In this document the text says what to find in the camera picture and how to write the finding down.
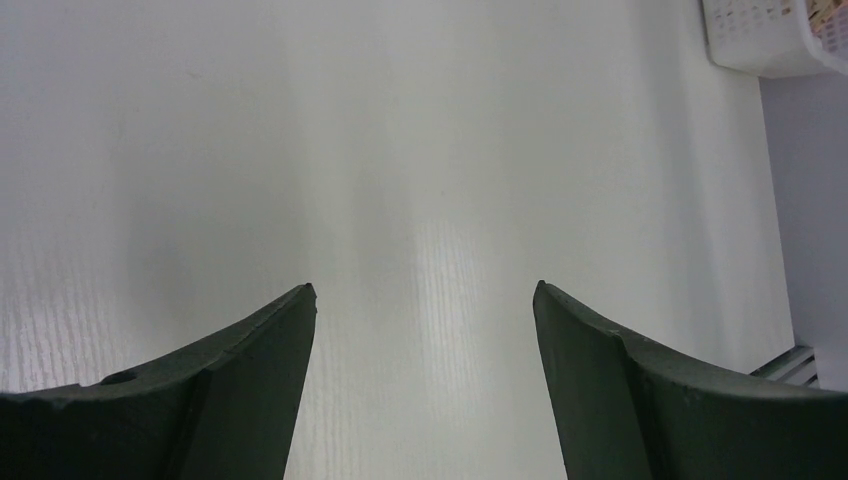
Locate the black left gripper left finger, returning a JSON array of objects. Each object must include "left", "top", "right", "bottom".
[{"left": 1, "top": 284, "right": 317, "bottom": 479}]

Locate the white plastic laundry basket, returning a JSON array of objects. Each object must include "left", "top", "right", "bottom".
[{"left": 701, "top": 0, "right": 847, "bottom": 79}]

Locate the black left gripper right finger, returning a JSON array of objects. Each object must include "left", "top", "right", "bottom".
[{"left": 533, "top": 282, "right": 847, "bottom": 479}]

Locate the aluminium frame rail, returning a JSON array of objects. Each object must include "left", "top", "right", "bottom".
[{"left": 751, "top": 345, "right": 819, "bottom": 388}]

